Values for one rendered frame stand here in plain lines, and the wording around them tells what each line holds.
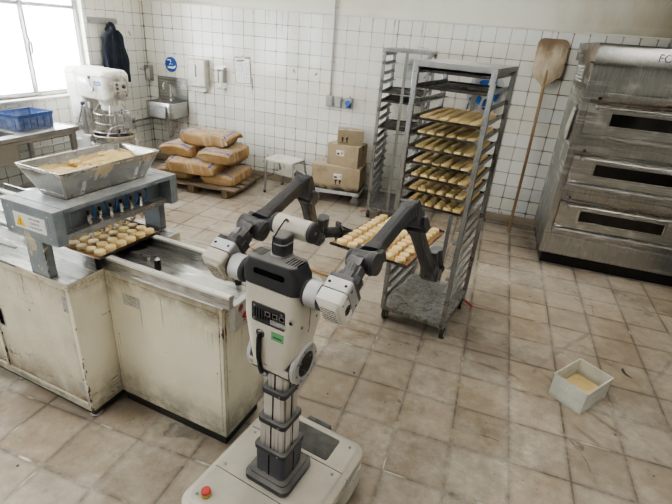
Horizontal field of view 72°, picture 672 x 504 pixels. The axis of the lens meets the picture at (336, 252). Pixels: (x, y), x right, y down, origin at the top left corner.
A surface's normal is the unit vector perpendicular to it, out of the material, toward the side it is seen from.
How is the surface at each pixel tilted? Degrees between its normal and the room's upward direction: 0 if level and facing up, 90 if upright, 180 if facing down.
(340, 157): 91
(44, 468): 0
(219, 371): 90
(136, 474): 0
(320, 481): 0
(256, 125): 90
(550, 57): 80
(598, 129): 90
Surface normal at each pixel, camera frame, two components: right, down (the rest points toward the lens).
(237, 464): 0.07, -0.90
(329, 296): -0.18, -0.61
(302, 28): -0.33, 0.39
